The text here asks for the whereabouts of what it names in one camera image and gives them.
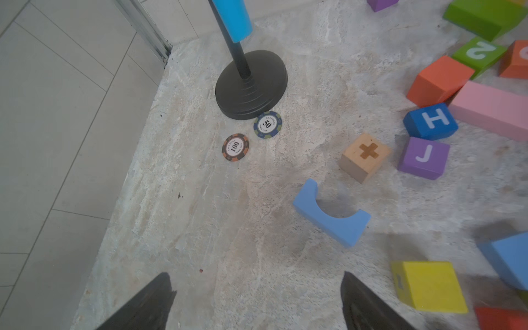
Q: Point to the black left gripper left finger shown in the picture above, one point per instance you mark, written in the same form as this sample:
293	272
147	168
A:
148	309

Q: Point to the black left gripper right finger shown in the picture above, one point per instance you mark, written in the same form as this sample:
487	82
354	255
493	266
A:
363	309

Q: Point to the plain yellow block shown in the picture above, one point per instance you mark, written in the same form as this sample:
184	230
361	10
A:
428	286

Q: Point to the light blue arch block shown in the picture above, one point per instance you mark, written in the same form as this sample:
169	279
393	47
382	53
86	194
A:
347	231

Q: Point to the tan X block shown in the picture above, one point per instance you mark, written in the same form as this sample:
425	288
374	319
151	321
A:
363	157

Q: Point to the light blue block at right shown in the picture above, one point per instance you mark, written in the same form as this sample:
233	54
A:
508	257

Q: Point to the purple J block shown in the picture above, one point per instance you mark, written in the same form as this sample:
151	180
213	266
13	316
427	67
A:
424	158

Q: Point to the blue H block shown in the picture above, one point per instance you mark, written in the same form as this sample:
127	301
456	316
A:
430	123

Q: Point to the blue 50 poker chip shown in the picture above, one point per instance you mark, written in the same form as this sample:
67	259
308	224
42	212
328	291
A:
268	125

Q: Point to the plain orange red block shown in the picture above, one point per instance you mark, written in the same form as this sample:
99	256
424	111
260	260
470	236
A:
439	81

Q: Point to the pink block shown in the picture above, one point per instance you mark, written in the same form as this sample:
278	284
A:
492	109

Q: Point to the blue toy microphone on stand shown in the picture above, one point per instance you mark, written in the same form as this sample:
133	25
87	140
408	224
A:
254	82

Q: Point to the green 2 block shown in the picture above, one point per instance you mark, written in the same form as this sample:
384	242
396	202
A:
480	55

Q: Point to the orange red block at right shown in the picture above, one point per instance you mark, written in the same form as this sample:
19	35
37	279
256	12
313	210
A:
514	63

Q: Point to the small purple block at back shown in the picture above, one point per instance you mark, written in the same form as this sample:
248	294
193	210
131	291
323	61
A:
378	5

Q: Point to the green block at back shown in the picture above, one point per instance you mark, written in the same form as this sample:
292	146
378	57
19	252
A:
488	19

